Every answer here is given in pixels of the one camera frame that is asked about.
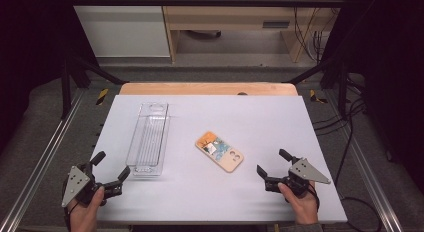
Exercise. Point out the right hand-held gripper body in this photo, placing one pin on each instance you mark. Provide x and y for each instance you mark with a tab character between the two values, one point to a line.
305	172

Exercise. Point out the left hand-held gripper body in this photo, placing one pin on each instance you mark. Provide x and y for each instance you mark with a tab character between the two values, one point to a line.
76	183

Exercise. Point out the clear plastic tray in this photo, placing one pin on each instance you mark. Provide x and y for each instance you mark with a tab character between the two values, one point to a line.
148	142

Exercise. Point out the person's left hand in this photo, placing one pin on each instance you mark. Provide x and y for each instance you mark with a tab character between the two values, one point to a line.
85	217

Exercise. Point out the person's right hand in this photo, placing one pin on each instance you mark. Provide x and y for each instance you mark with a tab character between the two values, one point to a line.
305	208

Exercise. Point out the black metal stand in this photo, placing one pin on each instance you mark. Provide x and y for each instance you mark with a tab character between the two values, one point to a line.
66	88
341	85

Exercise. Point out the black curtain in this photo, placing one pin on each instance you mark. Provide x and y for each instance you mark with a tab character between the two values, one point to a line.
26	58
390	75

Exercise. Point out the white cabinet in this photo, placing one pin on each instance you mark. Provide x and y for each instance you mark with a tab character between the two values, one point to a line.
123	28

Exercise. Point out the light wooden desk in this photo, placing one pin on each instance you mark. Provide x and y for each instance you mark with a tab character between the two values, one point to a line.
233	18

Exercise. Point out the aluminium rail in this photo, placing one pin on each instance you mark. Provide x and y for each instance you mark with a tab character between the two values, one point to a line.
370	178
40	162

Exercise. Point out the black horizontal frame bar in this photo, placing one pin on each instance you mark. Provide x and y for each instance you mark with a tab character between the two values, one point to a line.
200	2

